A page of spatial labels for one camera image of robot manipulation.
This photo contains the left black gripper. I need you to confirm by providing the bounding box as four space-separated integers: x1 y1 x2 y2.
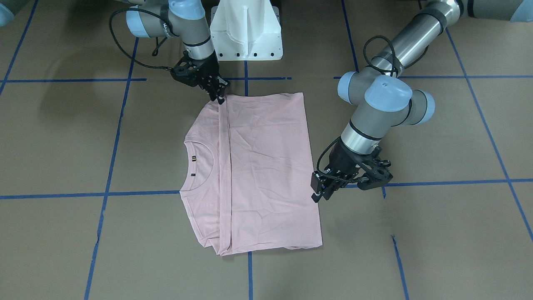
310 137 360 203

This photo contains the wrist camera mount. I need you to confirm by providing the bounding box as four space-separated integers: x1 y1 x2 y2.
170 57 199 87
357 146 394 190

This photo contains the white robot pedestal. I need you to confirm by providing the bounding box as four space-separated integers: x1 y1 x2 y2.
210 0 284 61

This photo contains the pink Snoopy t-shirt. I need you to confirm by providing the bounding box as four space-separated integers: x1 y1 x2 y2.
179 92 322 256

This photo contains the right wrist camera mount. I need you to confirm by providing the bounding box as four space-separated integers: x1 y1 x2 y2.
170 57 199 87

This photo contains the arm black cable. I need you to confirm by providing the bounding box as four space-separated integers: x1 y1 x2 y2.
109 8 184 70
316 35 429 184

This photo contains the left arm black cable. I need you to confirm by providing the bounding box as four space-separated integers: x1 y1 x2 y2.
316 35 429 184

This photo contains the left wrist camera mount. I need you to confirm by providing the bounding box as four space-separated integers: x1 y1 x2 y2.
357 146 394 190

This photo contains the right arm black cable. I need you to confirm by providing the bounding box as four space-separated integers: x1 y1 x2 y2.
109 8 184 70

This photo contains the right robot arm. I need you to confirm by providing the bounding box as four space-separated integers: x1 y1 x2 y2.
108 0 230 104

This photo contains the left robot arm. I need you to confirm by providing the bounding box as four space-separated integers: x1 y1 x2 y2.
311 0 532 203

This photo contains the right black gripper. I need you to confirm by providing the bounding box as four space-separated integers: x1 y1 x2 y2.
192 53 230 105

